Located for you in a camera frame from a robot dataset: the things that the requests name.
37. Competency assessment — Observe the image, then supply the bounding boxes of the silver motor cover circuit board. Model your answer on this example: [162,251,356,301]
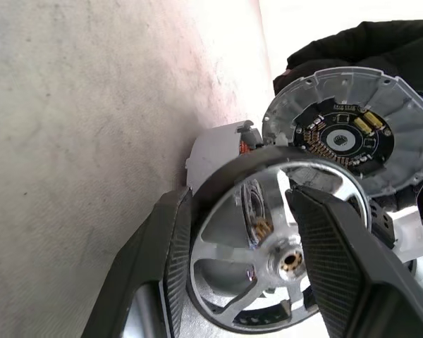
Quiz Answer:
[260,66,423,198]

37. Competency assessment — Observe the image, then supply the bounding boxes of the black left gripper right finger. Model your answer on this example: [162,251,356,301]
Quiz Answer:
[284,183,423,338]

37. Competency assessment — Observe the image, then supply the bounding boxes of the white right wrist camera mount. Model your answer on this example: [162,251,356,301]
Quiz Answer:
[387,207,423,263]

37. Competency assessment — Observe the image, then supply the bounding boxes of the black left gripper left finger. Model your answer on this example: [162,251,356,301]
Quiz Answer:
[80,185,195,338]

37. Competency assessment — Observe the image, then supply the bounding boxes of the silver spoked rotor black rim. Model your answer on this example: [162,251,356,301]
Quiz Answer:
[186,146,373,334]

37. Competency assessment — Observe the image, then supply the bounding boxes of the silver motor housing copper coils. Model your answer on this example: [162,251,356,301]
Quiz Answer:
[185,120,339,247]

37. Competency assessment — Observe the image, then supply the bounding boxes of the dark rounded black shape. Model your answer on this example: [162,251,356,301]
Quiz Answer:
[273,20,423,106]

